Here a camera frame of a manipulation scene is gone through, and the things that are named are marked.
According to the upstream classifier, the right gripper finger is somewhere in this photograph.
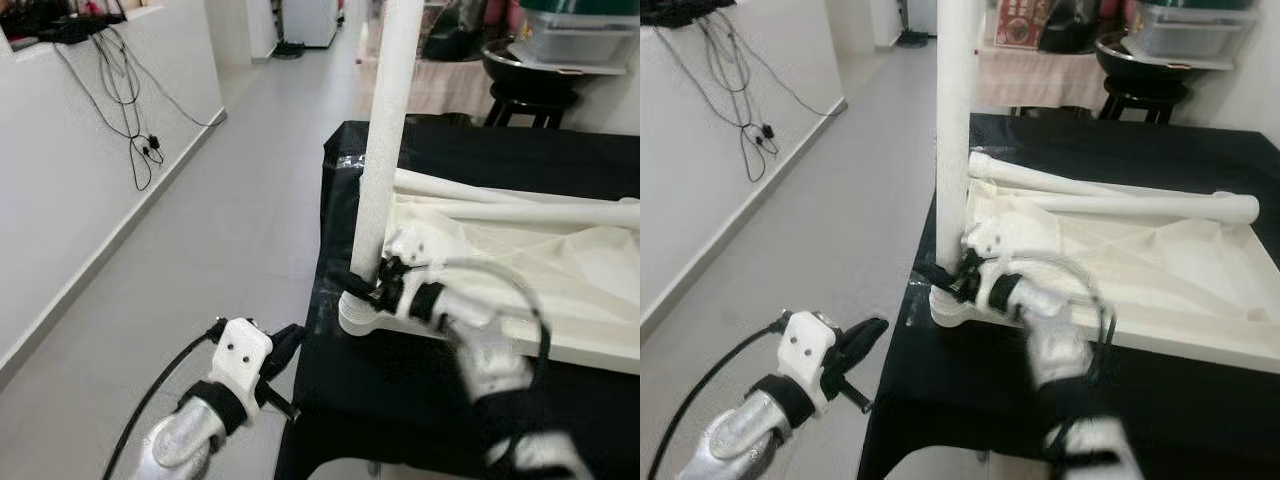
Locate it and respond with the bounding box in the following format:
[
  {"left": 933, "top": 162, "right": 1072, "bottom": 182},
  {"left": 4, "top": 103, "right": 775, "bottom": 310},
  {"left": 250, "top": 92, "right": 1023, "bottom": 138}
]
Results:
[
  {"left": 910, "top": 262, "right": 967, "bottom": 295},
  {"left": 325, "top": 268, "right": 383, "bottom": 303}
]

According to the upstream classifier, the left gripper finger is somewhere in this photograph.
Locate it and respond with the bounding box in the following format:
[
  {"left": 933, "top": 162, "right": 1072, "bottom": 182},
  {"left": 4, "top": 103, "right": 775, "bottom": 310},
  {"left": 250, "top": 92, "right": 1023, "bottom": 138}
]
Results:
[
  {"left": 265, "top": 323, "right": 307, "bottom": 377},
  {"left": 835, "top": 317, "right": 891, "bottom": 373}
]

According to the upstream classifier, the black tablecloth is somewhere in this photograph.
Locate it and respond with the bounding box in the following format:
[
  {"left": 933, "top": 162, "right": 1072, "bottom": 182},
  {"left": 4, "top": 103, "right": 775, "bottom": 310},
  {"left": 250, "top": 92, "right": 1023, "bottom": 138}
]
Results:
[
  {"left": 275, "top": 120, "right": 641, "bottom": 480},
  {"left": 858, "top": 112, "right": 1280, "bottom": 480}
]

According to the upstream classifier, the white plastic table top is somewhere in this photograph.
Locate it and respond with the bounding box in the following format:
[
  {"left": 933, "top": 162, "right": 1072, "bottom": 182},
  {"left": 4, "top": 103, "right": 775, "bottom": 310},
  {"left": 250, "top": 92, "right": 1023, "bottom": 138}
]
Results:
[
  {"left": 337, "top": 190, "right": 641, "bottom": 377},
  {"left": 930, "top": 175, "right": 1280, "bottom": 377}
]

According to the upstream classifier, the beige cloth covered table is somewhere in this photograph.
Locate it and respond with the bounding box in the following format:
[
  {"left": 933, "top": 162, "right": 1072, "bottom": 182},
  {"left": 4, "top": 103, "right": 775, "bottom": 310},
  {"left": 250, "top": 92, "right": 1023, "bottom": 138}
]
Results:
[
  {"left": 355, "top": 55, "right": 501, "bottom": 121},
  {"left": 975, "top": 45, "right": 1111, "bottom": 113}
]

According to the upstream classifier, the black stool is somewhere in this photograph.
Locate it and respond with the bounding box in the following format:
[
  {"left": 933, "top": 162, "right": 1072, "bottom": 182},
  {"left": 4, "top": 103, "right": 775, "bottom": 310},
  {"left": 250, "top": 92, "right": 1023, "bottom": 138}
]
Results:
[
  {"left": 487, "top": 85, "right": 571, "bottom": 129},
  {"left": 1100, "top": 78, "right": 1191, "bottom": 126}
]

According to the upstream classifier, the black wok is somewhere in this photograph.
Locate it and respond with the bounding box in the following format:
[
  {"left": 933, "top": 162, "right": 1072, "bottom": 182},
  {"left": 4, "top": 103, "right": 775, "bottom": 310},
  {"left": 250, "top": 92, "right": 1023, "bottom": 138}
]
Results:
[
  {"left": 480, "top": 40, "right": 587, "bottom": 101},
  {"left": 1095, "top": 32, "right": 1197, "bottom": 91}
]

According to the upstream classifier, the red printed box orange lid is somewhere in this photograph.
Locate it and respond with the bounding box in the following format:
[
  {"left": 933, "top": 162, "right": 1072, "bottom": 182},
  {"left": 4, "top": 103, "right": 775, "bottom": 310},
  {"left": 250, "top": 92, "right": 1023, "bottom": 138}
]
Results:
[{"left": 993, "top": 0, "right": 1051, "bottom": 49}]

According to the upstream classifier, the white appliance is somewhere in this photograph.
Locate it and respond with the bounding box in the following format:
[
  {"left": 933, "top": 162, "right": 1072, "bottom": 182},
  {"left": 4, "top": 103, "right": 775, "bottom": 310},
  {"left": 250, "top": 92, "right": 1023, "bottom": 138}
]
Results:
[
  {"left": 280, "top": 0, "right": 341, "bottom": 49},
  {"left": 905, "top": 0, "right": 941, "bottom": 36}
]

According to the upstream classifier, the clear storage box green lid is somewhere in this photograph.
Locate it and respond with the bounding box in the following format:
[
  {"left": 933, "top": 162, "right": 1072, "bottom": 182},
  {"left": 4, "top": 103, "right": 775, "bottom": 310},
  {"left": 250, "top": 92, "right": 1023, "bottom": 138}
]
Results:
[
  {"left": 1125, "top": 0, "right": 1261, "bottom": 63},
  {"left": 515, "top": 0, "right": 641, "bottom": 71}
]

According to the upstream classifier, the black power strip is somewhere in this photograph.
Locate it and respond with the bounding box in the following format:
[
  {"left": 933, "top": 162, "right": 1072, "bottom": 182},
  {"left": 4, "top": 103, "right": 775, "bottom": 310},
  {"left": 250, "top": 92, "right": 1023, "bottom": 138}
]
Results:
[
  {"left": 640, "top": 0, "right": 721, "bottom": 29},
  {"left": 0, "top": 0, "right": 127, "bottom": 46}
]

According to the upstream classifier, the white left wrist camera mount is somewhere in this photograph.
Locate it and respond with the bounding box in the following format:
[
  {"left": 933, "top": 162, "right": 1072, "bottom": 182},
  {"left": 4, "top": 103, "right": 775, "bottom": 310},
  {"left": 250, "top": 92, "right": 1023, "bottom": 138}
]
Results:
[
  {"left": 208, "top": 318, "right": 275, "bottom": 409},
  {"left": 780, "top": 310, "right": 839, "bottom": 415}
]

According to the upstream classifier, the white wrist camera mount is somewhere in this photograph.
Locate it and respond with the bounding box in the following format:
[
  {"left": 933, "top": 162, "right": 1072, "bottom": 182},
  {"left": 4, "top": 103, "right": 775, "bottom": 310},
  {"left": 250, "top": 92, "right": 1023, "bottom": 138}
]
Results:
[
  {"left": 965, "top": 218, "right": 1023, "bottom": 313},
  {"left": 385, "top": 226, "right": 446, "bottom": 321},
  {"left": 208, "top": 318, "right": 275, "bottom": 409},
  {"left": 780, "top": 310, "right": 839, "bottom": 415}
]

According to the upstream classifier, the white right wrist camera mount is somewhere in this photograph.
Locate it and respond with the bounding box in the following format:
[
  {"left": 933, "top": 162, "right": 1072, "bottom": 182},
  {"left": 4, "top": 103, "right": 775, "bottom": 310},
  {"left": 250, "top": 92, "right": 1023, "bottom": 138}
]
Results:
[
  {"left": 385, "top": 226, "right": 446, "bottom": 321},
  {"left": 965, "top": 218, "right": 1023, "bottom": 313}
]

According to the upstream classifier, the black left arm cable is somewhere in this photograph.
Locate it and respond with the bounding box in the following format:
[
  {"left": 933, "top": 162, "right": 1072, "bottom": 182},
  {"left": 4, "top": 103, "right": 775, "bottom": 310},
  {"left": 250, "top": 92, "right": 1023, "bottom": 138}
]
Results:
[
  {"left": 648, "top": 315, "right": 791, "bottom": 480},
  {"left": 100, "top": 320, "right": 227, "bottom": 480}
]

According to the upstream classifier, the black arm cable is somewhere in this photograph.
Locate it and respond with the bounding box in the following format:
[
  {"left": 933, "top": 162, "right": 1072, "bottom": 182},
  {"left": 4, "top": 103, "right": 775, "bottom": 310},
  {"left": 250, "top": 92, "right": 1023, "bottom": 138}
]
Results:
[
  {"left": 1020, "top": 255, "right": 1123, "bottom": 387},
  {"left": 100, "top": 320, "right": 227, "bottom": 480},
  {"left": 648, "top": 315, "right": 791, "bottom": 480},
  {"left": 440, "top": 258, "right": 553, "bottom": 393}
]

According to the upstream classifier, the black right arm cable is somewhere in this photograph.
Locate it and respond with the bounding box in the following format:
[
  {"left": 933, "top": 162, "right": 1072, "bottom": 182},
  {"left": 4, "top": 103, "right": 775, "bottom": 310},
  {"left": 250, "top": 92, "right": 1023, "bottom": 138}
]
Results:
[
  {"left": 1020, "top": 255, "right": 1123, "bottom": 387},
  {"left": 440, "top": 258, "right": 553, "bottom": 393}
]

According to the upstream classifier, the black cable with plug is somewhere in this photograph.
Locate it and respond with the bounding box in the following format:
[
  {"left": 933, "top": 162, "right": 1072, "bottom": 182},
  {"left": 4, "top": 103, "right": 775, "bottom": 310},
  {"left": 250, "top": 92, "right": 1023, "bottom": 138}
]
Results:
[
  {"left": 55, "top": 28, "right": 167, "bottom": 193},
  {"left": 695, "top": 15, "right": 783, "bottom": 187}
]

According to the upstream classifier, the long black wall cable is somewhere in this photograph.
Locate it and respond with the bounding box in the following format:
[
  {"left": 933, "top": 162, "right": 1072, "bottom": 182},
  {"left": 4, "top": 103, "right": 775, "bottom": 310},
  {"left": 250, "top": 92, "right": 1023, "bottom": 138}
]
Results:
[
  {"left": 720, "top": 18, "right": 851, "bottom": 119},
  {"left": 100, "top": 28, "right": 227, "bottom": 129}
]

